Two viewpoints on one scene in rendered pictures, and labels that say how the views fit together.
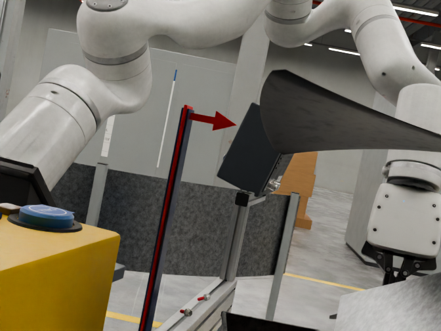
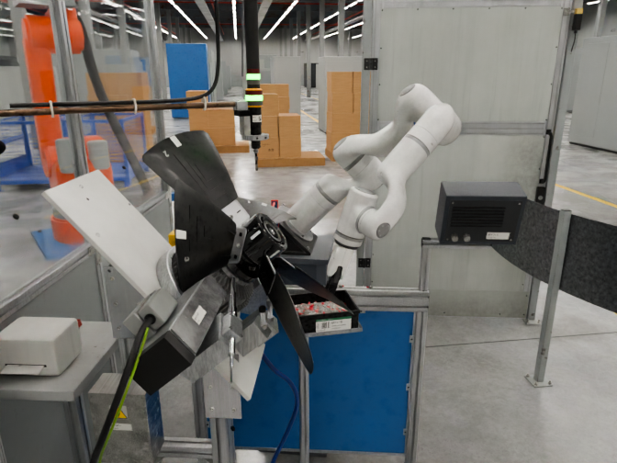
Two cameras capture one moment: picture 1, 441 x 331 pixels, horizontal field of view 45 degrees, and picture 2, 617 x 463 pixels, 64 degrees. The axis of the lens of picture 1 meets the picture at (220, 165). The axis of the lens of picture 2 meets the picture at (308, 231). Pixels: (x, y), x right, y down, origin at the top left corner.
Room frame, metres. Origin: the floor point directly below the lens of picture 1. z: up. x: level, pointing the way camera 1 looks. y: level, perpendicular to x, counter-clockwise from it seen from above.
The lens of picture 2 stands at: (0.47, -1.61, 1.62)
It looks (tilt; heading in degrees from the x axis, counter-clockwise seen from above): 18 degrees down; 80
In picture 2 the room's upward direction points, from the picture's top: straight up
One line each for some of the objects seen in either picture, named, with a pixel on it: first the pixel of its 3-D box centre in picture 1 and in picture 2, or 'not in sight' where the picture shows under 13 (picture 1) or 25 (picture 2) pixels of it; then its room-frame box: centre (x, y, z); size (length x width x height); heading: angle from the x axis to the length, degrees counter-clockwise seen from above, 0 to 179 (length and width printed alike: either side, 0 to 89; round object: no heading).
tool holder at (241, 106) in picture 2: not in sight; (251, 119); (0.55, -0.29, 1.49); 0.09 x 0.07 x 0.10; 21
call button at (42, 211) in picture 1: (46, 219); not in sight; (0.40, 0.12, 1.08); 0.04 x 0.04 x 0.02
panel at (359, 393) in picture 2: not in sight; (305, 382); (0.74, 0.04, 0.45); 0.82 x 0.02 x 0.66; 166
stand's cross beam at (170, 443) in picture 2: not in sight; (185, 447); (0.32, -0.37, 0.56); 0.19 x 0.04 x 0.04; 166
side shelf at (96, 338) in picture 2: not in sight; (65, 355); (0.00, -0.27, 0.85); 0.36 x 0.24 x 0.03; 76
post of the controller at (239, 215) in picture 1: (235, 236); (424, 265); (1.16, -0.06, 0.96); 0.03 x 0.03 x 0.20; 76
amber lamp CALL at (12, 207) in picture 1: (8, 209); not in sight; (0.41, 0.16, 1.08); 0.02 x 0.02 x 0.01; 76
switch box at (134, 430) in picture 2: not in sight; (128, 418); (0.18, -0.43, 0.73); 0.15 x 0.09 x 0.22; 166
